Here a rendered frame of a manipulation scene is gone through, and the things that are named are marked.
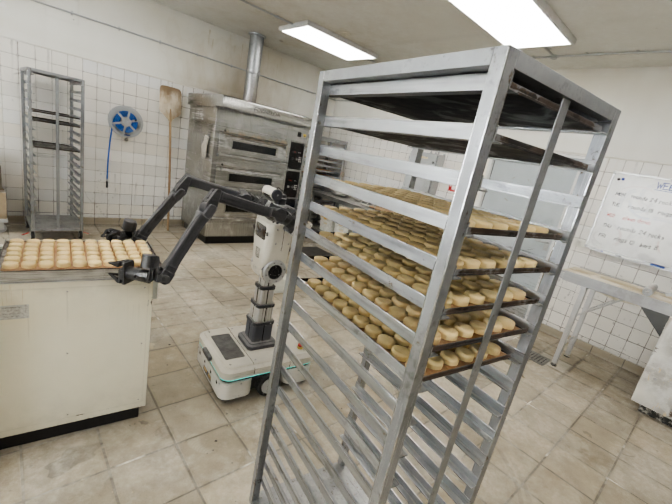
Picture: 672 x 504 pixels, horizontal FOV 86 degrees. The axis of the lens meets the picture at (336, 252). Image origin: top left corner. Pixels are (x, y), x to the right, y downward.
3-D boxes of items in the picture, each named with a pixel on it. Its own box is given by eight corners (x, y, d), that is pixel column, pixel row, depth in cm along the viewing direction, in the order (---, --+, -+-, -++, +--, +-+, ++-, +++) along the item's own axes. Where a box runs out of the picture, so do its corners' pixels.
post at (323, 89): (248, 500, 154) (319, 71, 110) (255, 497, 156) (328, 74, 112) (251, 506, 152) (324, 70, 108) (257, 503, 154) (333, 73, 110)
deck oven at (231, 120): (207, 249, 497) (223, 94, 444) (177, 226, 580) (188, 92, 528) (299, 246, 601) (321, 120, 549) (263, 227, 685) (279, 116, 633)
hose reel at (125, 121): (137, 188, 528) (141, 109, 499) (140, 190, 516) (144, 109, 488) (104, 185, 500) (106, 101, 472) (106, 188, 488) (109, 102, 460)
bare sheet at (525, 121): (332, 95, 112) (333, 90, 111) (422, 122, 134) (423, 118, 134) (506, 89, 65) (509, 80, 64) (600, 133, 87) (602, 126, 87)
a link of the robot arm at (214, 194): (212, 184, 169) (204, 184, 176) (205, 213, 169) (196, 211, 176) (288, 210, 200) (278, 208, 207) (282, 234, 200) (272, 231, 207)
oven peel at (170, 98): (157, 230, 534) (160, 83, 500) (156, 230, 538) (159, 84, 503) (178, 230, 555) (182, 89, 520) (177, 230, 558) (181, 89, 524)
